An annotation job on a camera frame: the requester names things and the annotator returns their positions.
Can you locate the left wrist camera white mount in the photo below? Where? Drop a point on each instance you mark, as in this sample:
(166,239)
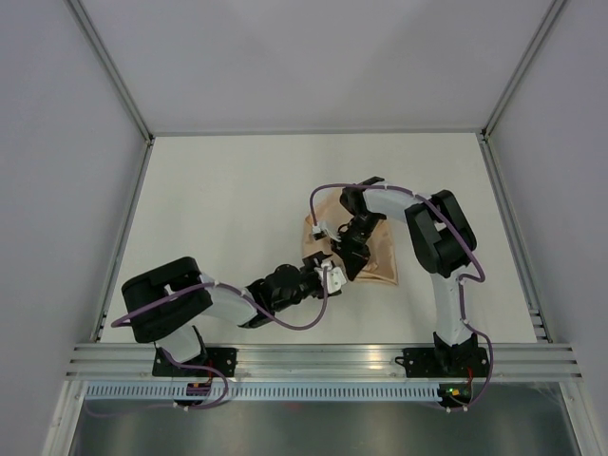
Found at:
(332,277)

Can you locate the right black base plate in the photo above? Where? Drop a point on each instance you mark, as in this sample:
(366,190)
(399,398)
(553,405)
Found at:
(423,363)

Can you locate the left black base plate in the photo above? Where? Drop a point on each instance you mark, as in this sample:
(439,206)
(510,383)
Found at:
(220,359)

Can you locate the peach cloth napkin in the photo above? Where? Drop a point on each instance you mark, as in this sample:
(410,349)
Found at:
(381,268)

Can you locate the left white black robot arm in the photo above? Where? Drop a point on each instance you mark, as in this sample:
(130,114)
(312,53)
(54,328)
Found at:
(161,304)

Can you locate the aluminium frame right post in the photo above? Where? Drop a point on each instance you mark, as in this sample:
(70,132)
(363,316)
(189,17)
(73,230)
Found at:
(539,38)

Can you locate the aluminium front rail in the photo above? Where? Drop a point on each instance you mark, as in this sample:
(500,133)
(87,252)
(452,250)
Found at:
(536,362)

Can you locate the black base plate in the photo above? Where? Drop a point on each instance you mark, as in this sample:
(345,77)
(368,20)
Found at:
(220,359)
(423,363)

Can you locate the aluminium frame left post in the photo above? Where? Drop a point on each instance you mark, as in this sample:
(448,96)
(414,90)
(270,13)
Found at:
(95,41)

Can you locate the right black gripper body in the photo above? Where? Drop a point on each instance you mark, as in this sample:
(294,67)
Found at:
(353,241)

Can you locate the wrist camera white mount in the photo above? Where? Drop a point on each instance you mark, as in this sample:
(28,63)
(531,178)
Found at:
(321,229)
(332,277)

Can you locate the aluminium frame post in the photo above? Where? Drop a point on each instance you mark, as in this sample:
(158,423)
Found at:
(539,38)
(95,41)

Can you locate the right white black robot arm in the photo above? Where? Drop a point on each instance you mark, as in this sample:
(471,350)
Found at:
(443,243)

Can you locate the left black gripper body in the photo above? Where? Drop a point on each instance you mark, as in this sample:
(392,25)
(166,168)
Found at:
(311,276)

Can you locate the white slotted cable duct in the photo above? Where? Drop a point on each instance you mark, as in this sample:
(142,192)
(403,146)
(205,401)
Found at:
(270,391)

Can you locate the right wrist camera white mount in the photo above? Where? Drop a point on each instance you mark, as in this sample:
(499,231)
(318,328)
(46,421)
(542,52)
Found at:
(321,229)

